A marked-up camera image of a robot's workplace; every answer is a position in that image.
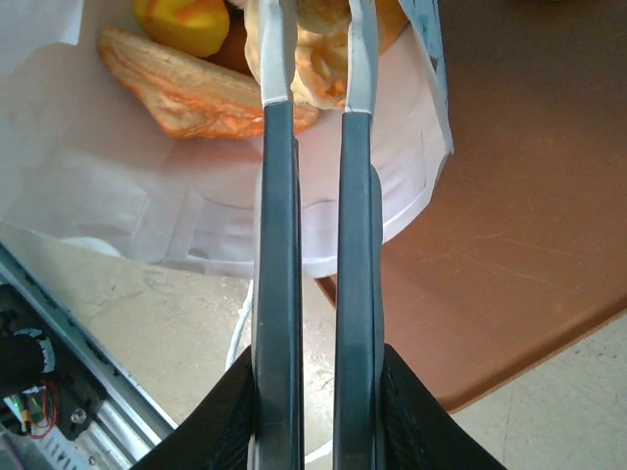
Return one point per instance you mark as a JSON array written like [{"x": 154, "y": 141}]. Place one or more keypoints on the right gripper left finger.
[{"x": 276, "y": 245}]

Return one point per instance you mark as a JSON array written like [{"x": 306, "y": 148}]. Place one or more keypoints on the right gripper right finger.
[{"x": 355, "y": 245}]

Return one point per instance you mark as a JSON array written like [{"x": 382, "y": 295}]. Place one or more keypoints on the triangular fake puff pastry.
[{"x": 186, "y": 98}]

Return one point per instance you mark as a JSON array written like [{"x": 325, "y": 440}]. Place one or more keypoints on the pale twisted fake pastry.
[{"x": 321, "y": 68}]

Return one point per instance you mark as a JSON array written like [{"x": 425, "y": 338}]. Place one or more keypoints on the white printed paper bag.
[{"x": 98, "y": 196}]

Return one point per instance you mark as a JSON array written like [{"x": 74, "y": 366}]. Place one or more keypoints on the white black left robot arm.
[{"x": 19, "y": 352}]

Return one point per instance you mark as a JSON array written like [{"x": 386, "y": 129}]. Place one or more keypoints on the brown plastic tray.
[{"x": 514, "y": 196}]

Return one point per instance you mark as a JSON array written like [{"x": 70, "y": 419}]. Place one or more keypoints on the aluminium front rail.
[{"x": 122, "y": 416}]

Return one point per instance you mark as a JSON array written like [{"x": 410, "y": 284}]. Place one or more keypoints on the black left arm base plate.
[{"x": 85, "y": 391}]

